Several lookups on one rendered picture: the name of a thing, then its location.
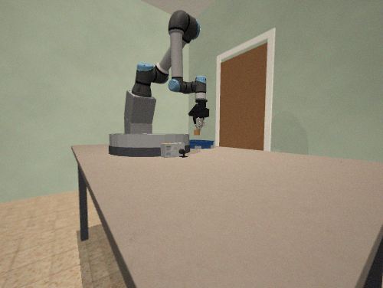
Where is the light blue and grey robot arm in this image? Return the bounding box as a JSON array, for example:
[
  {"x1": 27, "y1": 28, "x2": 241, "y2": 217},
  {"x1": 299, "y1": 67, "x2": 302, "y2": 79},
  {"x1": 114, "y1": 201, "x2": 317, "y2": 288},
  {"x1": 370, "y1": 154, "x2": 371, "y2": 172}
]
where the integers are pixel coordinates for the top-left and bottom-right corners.
[{"x1": 132, "y1": 10, "x2": 206, "y2": 100}]

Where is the blue open crate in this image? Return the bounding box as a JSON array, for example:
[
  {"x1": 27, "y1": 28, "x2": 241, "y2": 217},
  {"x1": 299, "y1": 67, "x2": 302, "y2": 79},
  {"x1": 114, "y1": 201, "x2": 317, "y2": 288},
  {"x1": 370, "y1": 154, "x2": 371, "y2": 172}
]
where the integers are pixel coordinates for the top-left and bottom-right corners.
[{"x1": 189, "y1": 139, "x2": 214, "y2": 149}]

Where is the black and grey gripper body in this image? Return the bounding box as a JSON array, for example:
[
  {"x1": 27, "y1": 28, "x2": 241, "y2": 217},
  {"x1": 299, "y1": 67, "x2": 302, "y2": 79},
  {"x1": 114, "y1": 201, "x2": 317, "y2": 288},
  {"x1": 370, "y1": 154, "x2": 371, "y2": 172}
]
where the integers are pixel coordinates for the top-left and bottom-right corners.
[{"x1": 194, "y1": 99, "x2": 209, "y2": 118}]

